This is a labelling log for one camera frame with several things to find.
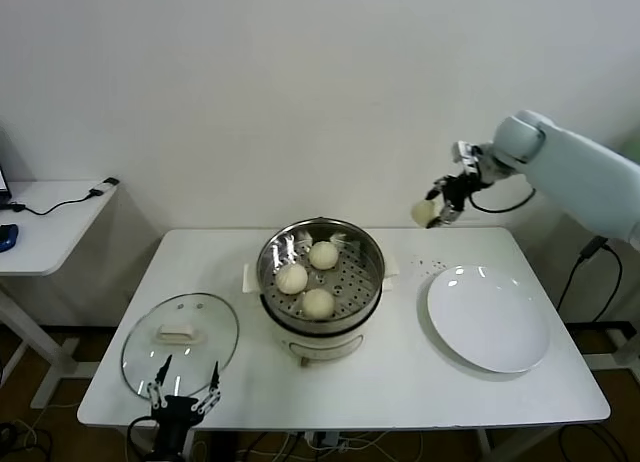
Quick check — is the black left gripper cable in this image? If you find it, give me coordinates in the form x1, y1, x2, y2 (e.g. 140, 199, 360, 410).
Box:
127, 415, 159, 462

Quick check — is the white steamed baozi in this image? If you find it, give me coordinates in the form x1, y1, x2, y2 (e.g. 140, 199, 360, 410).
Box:
300, 288, 336, 321
410, 199, 444, 228
275, 263, 309, 296
308, 241, 340, 272

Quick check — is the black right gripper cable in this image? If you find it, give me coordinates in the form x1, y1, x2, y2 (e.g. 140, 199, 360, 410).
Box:
467, 186, 537, 214

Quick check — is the laptop screen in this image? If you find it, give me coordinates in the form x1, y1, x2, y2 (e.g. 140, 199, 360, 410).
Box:
0, 126, 15, 209

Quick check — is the black cable with adapter plug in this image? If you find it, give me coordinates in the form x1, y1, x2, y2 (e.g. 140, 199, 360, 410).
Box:
4, 178, 121, 217

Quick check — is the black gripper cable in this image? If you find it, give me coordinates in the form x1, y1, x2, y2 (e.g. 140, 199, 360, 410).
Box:
467, 186, 537, 214
127, 415, 159, 462

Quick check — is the perforated steel steamer basket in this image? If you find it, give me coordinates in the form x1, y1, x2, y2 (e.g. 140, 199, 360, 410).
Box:
242, 220, 402, 333

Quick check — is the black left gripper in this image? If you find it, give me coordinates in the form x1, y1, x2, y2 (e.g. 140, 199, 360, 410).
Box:
143, 353, 224, 453

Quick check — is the white side table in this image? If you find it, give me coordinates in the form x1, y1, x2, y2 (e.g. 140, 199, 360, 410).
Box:
0, 180, 121, 409

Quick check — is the white power strip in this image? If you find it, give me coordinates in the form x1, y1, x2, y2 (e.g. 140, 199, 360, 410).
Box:
304, 430, 351, 454

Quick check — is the white electric pot base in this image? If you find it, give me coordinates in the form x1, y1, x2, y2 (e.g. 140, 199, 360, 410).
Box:
242, 276, 401, 369

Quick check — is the round glass pot lid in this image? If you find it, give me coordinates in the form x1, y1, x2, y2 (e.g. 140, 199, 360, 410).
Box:
120, 292, 240, 401

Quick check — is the pale green box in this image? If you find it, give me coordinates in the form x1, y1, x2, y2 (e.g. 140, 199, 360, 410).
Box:
617, 131, 640, 166

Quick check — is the white round plate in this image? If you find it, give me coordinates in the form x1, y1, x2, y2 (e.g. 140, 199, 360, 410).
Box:
426, 265, 551, 374

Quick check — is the black power adapter cable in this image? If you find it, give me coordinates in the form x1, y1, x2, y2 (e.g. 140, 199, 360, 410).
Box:
555, 234, 625, 324

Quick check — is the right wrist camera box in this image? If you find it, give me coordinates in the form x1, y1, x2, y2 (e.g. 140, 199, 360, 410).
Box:
452, 140, 485, 176

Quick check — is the blue computer mouse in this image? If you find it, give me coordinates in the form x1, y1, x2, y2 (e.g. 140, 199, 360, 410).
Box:
0, 223, 21, 253

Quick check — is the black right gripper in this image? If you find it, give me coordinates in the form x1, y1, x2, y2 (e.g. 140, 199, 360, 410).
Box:
424, 173, 485, 229

